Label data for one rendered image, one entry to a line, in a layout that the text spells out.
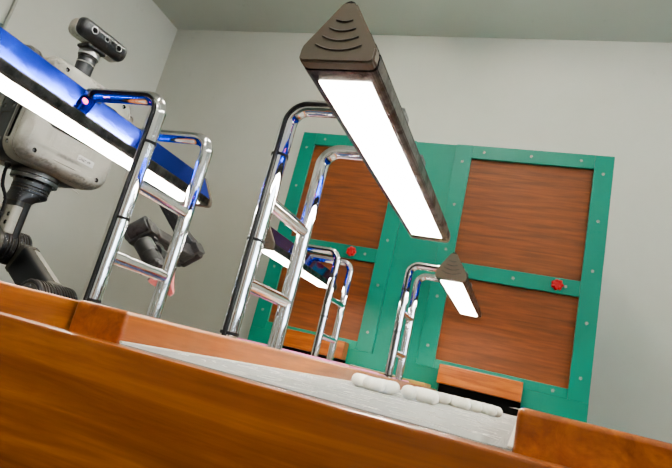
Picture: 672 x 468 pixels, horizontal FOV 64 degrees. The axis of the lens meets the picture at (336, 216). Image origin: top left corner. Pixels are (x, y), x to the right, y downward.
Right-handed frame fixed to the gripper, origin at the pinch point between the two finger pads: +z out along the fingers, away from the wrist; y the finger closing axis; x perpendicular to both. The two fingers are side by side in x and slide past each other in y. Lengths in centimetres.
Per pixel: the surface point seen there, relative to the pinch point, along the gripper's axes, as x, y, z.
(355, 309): -30, 87, 12
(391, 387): -44, -51, 66
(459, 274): -66, 7, 46
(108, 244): -24, -68, 26
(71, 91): -32, -72, 1
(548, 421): -57, -96, 80
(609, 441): -59, -96, 82
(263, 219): -45, -68, 40
